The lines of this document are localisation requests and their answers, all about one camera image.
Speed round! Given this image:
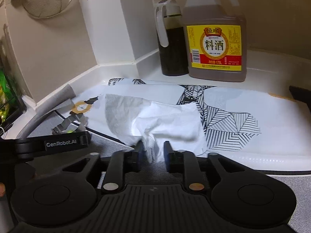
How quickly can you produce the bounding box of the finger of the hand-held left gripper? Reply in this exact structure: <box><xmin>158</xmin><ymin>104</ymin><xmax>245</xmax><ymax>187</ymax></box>
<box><xmin>81</xmin><ymin>131</ymin><xmax>91</xmax><ymax>149</ymax></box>

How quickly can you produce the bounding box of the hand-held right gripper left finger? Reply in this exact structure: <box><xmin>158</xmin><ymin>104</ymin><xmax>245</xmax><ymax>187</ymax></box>
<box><xmin>58</xmin><ymin>141</ymin><xmax>146</xmax><ymax>193</ymax></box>

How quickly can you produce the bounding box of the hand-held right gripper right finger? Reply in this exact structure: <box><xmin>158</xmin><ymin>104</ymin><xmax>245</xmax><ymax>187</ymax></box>
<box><xmin>164</xmin><ymin>141</ymin><xmax>246</xmax><ymax>192</ymax></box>

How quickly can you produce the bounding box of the white tissue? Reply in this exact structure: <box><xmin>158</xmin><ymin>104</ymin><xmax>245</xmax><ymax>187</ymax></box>
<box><xmin>104</xmin><ymin>93</ymin><xmax>206</xmax><ymax>163</ymax></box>

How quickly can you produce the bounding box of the yellow green snack bag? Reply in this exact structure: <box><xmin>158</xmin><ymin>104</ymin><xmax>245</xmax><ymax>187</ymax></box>
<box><xmin>0</xmin><ymin>68</ymin><xmax>15</xmax><ymax>124</ymax></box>

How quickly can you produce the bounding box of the white geometric print bag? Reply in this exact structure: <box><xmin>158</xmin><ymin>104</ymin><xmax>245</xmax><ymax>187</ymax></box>
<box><xmin>70</xmin><ymin>78</ymin><xmax>311</xmax><ymax>157</ymax></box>

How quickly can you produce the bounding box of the dark oil dispenser bottle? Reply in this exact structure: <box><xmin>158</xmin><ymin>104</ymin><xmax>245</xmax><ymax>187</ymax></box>
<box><xmin>154</xmin><ymin>0</ymin><xmax>189</xmax><ymax>76</ymax></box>

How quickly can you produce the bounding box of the grey mat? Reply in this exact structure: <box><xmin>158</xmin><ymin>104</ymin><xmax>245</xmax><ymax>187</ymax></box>
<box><xmin>17</xmin><ymin>84</ymin><xmax>311</xmax><ymax>233</ymax></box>

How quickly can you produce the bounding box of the cooking wine jug yellow label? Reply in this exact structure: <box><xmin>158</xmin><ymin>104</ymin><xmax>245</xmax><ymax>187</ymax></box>
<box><xmin>182</xmin><ymin>0</ymin><xmax>247</xmax><ymax>82</ymax></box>

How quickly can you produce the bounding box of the black gas stove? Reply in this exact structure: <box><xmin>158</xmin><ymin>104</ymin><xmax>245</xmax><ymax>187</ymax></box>
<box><xmin>289</xmin><ymin>85</ymin><xmax>311</xmax><ymax>113</ymax></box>

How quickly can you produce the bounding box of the black wire spice rack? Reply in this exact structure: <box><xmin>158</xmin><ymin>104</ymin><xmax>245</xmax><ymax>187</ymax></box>
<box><xmin>0</xmin><ymin>61</ymin><xmax>27</xmax><ymax>127</ymax></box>

